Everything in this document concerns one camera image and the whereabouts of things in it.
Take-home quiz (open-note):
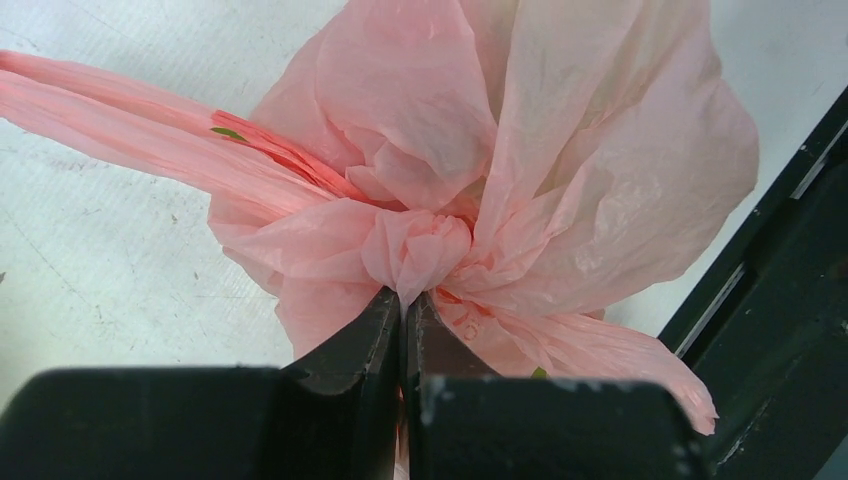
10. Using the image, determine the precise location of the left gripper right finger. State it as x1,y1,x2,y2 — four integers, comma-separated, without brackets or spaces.
405,294,708,479

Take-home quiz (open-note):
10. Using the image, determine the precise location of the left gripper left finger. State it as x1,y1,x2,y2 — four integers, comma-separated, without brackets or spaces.
1,289,400,479

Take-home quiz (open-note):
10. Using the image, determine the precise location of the pink plastic bag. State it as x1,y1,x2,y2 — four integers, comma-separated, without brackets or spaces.
1,1,759,435

